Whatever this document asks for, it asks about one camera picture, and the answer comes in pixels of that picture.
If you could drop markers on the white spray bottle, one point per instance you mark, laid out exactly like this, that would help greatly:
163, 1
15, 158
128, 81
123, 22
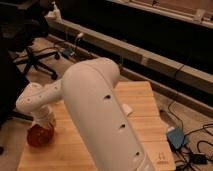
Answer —
55, 13

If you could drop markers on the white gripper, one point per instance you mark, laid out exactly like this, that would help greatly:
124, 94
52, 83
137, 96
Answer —
44, 117

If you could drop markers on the blue device on floor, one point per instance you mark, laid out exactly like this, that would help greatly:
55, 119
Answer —
67, 52

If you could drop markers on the black office chair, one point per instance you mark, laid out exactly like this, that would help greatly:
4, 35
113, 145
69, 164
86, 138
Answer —
22, 21

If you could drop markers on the blue power adapter box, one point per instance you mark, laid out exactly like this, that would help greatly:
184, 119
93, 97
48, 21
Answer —
177, 138

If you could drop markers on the orange ceramic bowl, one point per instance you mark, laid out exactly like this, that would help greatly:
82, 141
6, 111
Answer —
38, 136

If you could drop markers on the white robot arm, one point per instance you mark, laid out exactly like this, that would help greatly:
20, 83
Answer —
87, 89

